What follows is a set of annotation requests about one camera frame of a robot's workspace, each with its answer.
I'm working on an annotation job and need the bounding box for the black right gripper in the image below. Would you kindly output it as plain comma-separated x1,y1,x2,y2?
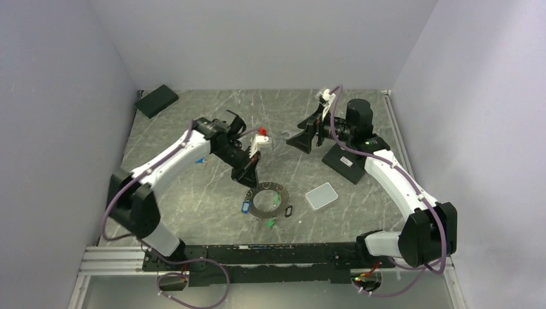
287,104,355,154

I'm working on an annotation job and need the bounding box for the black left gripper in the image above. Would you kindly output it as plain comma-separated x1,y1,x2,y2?
214,141,261,192

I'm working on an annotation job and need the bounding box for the black key tag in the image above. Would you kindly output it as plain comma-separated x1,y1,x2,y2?
284,205,293,218

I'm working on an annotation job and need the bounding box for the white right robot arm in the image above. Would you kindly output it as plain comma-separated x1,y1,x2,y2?
286,98,457,273

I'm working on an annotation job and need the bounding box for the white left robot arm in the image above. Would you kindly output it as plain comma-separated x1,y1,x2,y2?
102,113,271,270

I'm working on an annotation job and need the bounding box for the chrome combination wrench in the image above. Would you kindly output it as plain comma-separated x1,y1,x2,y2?
281,130,299,141

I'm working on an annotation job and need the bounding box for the black flat box with sticker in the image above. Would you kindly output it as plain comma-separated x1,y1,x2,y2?
322,144,366,185

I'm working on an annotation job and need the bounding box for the black box at rear left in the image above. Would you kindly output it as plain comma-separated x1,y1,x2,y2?
135,84,179,118

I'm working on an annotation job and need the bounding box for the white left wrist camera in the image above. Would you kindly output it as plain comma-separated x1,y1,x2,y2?
249,134,272,158

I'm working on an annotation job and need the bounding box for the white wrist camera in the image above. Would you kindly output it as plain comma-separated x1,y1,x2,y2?
249,134,272,158
315,88,336,120

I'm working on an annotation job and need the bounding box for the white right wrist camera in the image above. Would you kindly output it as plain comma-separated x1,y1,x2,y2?
315,88,336,120

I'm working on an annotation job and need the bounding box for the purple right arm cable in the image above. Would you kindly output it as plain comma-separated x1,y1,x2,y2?
326,85,449,298

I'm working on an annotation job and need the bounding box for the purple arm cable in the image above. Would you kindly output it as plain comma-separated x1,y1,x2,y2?
100,119,267,309
326,85,449,298

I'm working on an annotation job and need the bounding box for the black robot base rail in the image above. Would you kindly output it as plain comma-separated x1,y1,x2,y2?
142,241,396,287

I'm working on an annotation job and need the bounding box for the aluminium frame rail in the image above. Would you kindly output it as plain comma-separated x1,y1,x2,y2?
68,245,468,309

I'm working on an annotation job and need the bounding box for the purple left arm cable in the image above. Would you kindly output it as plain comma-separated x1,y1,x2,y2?
100,119,267,309

